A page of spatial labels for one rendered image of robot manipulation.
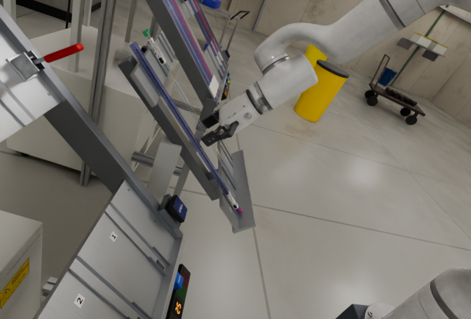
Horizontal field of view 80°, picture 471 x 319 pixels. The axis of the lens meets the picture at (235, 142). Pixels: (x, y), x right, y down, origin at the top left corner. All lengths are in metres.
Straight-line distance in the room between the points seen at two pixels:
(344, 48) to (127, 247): 0.57
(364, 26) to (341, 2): 8.83
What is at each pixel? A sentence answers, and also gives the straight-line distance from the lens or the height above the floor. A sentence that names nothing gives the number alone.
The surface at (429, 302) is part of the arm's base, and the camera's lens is 0.76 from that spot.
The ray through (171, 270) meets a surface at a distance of 0.64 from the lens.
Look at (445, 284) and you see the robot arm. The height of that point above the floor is 0.92.
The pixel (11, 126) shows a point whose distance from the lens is 0.49.
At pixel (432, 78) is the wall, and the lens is 12.03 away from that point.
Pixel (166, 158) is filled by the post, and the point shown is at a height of 0.78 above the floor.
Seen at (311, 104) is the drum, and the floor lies 0.22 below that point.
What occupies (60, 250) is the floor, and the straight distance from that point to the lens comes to 1.53.
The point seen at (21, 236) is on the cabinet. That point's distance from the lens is 0.81.
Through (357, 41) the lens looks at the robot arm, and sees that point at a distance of 0.63.
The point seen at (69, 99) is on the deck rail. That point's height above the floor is 0.98.
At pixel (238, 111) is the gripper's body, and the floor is 0.99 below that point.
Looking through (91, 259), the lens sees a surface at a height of 0.83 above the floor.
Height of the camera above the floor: 1.26
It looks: 30 degrees down
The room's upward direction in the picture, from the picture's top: 25 degrees clockwise
